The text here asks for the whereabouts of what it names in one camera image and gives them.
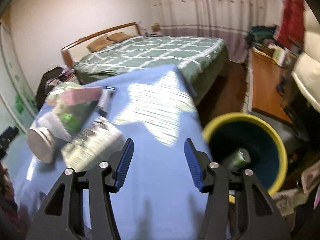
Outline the light green snack bag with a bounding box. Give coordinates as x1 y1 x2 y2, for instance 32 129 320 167
46 82 97 137

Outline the yellow rimmed trash bin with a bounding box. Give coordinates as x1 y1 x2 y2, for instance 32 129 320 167
202 113 287 196

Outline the green can in bin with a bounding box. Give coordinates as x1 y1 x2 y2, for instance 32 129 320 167
222 148 251 172

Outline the printed paper package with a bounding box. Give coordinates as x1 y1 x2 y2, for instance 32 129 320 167
61 116 125 172

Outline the white paper cup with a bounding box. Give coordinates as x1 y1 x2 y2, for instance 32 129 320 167
26 112 73 164

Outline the pink strawberry milk carton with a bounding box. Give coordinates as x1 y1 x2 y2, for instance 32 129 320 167
61 87 103 106

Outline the sliding wardrobe with leaf print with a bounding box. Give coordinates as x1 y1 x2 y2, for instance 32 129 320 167
1 8 38 133

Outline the black clothes pile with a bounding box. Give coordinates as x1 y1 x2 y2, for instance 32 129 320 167
35 65 75 110

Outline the orange wooden desk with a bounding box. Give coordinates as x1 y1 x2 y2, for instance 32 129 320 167
246 48 292 125

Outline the green plaid bed cover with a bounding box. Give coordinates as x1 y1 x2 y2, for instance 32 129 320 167
73 36 228 105

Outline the white puffy jacket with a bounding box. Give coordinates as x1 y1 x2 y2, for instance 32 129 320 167
292 3 320 111

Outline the brown left pillow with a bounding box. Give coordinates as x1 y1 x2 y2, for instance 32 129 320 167
87 35 114 53

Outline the brown pillow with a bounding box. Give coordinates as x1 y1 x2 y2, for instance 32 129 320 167
107 33 135 43
87 35 114 53

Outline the brown right pillow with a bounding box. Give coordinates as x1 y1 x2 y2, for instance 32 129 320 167
107 33 135 43

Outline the red hanging cloth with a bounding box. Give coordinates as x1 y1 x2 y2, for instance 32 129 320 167
275 0 305 49

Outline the striped pink white curtain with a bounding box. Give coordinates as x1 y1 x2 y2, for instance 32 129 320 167
151 0 285 63

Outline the wooden bed frame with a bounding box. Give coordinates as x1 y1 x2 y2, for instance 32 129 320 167
61 22 141 68

